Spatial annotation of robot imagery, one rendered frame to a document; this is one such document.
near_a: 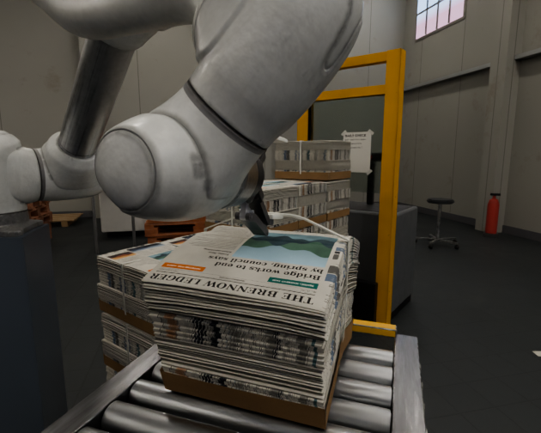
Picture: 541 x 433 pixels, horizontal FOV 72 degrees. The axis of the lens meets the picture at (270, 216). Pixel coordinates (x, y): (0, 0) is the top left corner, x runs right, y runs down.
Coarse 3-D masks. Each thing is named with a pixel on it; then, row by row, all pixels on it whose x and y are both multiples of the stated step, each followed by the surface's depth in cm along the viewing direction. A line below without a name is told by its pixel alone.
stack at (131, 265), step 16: (320, 224) 207; (176, 240) 168; (112, 256) 141; (128, 256) 141; (144, 256) 141; (160, 256) 141; (112, 272) 137; (128, 272) 130; (144, 272) 124; (112, 288) 139; (128, 288) 132; (112, 304) 140; (128, 304) 133; (144, 304) 126; (112, 320) 141; (112, 336) 143; (128, 336) 136; (144, 336) 129; (112, 352) 144; (128, 352) 137
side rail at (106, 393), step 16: (144, 352) 78; (128, 368) 72; (144, 368) 72; (112, 384) 67; (128, 384) 67; (96, 400) 63; (112, 400) 63; (64, 416) 59; (80, 416) 59; (96, 416) 60; (48, 432) 56; (64, 432) 56
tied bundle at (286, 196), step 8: (264, 184) 192; (264, 192) 163; (272, 192) 168; (280, 192) 173; (288, 192) 178; (296, 192) 184; (264, 200) 164; (272, 200) 169; (280, 200) 173; (288, 200) 179; (296, 200) 185; (224, 208) 178; (232, 208) 174; (272, 208) 170; (280, 208) 175; (288, 208) 180; (296, 208) 185; (208, 216) 185; (216, 216) 182; (224, 216) 178; (232, 216) 174; (288, 216) 180; (232, 224) 175; (240, 224) 173; (280, 224) 175
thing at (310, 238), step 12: (216, 228) 77; (228, 228) 77; (240, 228) 77; (264, 240) 67; (276, 240) 67; (288, 240) 66; (300, 240) 66; (312, 240) 66; (324, 240) 67; (336, 240) 68
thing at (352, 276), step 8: (304, 232) 75; (352, 240) 72; (352, 248) 75; (352, 256) 75; (352, 264) 76; (352, 272) 76; (352, 280) 79; (352, 288) 78; (352, 296) 84; (344, 304) 72
